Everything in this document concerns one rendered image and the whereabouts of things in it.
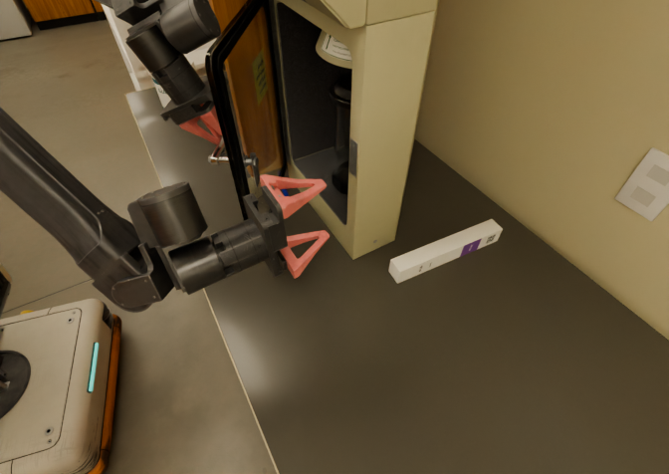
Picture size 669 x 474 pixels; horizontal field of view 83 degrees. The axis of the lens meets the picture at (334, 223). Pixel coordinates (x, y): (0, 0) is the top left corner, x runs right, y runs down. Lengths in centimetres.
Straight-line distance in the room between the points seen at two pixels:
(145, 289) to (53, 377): 123
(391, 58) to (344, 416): 54
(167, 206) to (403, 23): 37
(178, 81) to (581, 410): 81
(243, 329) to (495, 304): 48
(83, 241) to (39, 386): 123
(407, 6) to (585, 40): 39
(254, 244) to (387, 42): 31
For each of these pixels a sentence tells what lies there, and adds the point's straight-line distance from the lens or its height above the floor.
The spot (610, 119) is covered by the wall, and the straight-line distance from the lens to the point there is 84.
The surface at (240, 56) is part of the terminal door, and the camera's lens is 63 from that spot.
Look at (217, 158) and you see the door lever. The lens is 65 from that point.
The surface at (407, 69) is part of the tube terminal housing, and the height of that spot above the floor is 134.
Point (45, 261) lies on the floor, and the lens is 251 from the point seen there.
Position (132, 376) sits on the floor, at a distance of 189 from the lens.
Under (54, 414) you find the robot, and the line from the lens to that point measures 163.
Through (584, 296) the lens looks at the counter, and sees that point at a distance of 91.
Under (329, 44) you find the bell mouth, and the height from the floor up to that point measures 134.
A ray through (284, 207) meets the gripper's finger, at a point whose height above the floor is 128.
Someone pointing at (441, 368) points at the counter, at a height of 94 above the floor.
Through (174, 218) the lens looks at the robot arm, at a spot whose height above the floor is 129.
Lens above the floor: 158
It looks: 47 degrees down
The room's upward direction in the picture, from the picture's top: straight up
